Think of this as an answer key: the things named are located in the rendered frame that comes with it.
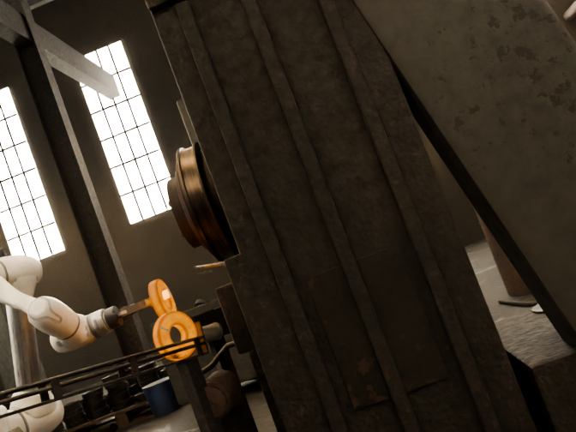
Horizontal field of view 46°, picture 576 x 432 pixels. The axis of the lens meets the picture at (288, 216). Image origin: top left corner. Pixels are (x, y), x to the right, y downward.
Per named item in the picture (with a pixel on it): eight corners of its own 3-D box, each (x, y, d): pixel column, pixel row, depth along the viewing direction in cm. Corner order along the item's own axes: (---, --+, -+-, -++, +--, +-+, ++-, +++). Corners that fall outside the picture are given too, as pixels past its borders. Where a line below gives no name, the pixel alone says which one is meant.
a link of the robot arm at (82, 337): (103, 345, 236) (83, 332, 226) (64, 362, 238) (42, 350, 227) (99, 318, 242) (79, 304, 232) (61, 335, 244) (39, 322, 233)
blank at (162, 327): (195, 365, 213) (188, 367, 215) (201, 319, 220) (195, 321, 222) (153, 351, 203) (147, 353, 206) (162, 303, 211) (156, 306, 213)
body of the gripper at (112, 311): (117, 327, 239) (140, 317, 238) (108, 331, 230) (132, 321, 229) (108, 308, 239) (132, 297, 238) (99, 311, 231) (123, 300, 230)
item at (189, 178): (249, 255, 279) (210, 151, 283) (227, 259, 233) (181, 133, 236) (234, 261, 280) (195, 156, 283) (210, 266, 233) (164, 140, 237)
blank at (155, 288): (166, 279, 242) (158, 282, 242) (151, 277, 226) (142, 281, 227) (182, 319, 239) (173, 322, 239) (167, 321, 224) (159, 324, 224)
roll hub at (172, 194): (213, 243, 272) (189, 178, 273) (197, 243, 244) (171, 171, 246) (201, 248, 272) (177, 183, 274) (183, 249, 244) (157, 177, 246)
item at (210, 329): (225, 338, 223) (220, 320, 224) (205, 344, 217) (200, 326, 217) (213, 341, 227) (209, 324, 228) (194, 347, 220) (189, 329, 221)
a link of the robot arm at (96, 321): (93, 339, 230) (109, 333, 230) (83, 315, 231) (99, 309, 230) (104, 336, 239) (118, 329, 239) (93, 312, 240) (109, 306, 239)
